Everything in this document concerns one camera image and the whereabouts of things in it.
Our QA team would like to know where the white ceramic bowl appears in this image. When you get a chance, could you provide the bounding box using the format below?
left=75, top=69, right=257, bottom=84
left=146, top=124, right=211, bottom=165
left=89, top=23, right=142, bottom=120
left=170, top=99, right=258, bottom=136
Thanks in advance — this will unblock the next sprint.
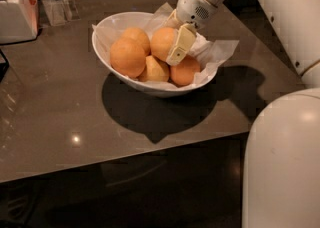
left=91, top=11, right=218, bottom=99

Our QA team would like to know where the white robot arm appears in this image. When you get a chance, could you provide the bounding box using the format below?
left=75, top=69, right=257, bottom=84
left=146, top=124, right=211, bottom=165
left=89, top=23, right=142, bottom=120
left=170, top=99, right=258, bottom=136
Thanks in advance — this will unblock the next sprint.
left=166, top=0, right=320, bottom=228

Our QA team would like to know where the white napkin box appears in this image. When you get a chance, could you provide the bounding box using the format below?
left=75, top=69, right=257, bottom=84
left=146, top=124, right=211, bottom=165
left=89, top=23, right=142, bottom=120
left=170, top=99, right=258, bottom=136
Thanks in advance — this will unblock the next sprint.
left=0, top=0, right=38, bottom=44

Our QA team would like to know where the large left orange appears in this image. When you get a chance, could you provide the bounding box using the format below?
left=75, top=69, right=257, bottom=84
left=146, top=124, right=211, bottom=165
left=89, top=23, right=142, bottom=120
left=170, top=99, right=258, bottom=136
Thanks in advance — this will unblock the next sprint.
left=110, top=38, right=146, bottom=78

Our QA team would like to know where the small front yellow orange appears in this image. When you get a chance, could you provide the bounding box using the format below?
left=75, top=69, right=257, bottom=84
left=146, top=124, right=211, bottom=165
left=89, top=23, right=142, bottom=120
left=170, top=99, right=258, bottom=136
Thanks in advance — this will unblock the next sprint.
left=138, top=55, right=170, bottom=82

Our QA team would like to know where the black object at left edge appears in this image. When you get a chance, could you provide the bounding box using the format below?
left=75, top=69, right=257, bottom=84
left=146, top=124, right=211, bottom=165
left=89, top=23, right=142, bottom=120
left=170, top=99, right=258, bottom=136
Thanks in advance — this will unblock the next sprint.
left=0, top=49, right=10, bottom=83

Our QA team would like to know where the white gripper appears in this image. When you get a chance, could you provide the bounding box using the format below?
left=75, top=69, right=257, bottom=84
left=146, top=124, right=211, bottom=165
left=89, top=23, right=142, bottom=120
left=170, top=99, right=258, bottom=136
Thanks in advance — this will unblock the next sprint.
left=163, top=0, right=217, bottom=66

